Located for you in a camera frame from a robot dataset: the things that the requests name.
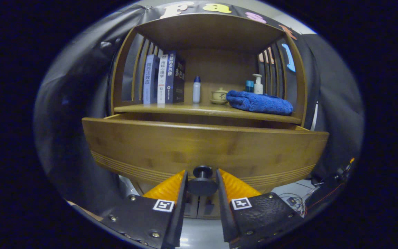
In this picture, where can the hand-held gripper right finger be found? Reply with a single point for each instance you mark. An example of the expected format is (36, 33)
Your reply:
(223, 207)

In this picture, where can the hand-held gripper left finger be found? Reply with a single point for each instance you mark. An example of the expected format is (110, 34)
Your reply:
(180, 207)

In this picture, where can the wooden drawer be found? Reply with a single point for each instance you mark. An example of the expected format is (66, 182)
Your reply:
(185, 145)

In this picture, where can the wooden cabinet door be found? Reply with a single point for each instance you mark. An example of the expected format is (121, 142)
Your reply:
(214, 211)
(191, 211)

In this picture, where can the wooden countertop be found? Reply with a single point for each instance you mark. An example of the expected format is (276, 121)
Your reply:
(185, 109)

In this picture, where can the wooden cabinet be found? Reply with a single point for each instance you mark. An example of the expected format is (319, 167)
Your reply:
(212, 31)

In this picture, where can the blue folded towel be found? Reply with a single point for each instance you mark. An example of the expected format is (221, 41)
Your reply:
(259, 103)

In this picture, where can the beige lidded teacup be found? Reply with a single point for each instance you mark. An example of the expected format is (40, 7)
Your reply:
(219, 96)

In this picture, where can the white bottle blue cap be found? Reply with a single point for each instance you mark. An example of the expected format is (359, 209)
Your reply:
(196, 91)

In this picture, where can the black device orange tip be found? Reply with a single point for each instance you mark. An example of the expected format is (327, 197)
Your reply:
(340, 173)

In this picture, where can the teal bottle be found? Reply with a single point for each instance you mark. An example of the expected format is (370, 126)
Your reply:
(249, 86)

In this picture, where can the white pump bottle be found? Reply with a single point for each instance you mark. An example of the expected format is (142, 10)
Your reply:
(258, 87)

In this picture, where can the dark blue book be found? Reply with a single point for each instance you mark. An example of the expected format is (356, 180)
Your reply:
(175, 79)

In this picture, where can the white book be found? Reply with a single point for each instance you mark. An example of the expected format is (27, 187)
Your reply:
(162, 79)

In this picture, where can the light blue book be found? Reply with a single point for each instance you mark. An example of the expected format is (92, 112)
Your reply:
(150, 79)

